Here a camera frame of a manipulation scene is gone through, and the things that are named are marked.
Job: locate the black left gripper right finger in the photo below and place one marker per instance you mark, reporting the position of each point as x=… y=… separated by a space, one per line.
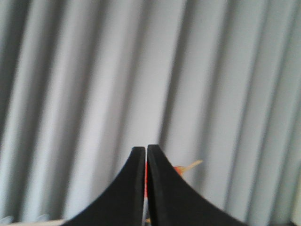
x=173 y=202

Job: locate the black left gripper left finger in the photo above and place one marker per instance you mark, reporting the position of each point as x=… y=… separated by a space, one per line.
x=121 y=204

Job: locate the orange mug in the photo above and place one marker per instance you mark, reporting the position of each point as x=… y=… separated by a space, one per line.
x=179 y=169

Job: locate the wooden mug tree stand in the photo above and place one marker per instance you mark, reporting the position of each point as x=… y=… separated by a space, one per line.
x=146 y=214

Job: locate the grey pleated curtain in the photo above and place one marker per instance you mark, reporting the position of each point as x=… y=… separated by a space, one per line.
x=83 y=81

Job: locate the black wire mug rack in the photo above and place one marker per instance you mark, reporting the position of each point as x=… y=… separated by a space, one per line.
x=42 y=220

